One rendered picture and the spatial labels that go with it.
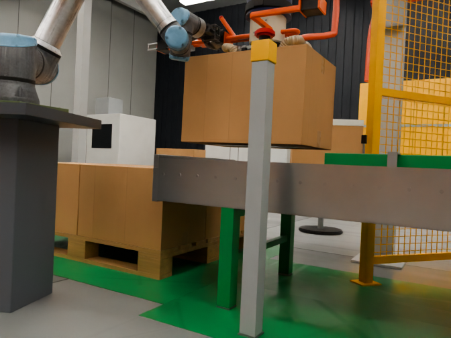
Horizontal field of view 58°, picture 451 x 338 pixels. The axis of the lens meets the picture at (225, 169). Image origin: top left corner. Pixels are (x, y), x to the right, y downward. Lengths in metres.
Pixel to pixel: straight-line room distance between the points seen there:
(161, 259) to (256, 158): 0.89
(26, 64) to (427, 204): 1.52
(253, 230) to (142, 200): 0.85
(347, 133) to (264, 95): 2.38
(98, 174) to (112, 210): 0.22
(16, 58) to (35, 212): 0.59
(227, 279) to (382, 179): 0.71
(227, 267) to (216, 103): 0.72
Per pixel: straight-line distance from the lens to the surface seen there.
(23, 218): 1.71
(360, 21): 13.32
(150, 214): 2.06
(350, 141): 3.70
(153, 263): 2.08
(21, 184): 1.68
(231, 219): 1.62
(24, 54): 1.79
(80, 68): 5.65
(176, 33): 1.70
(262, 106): 1.37
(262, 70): 1.40
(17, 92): 1.76
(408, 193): 1.42
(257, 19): 1.82
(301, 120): 1.65
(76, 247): 2.46
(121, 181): 2.19
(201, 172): 1.69
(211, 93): 1.86
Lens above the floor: 0.58
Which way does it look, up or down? 1 degrees down
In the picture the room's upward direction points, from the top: 3 degrees clockwise
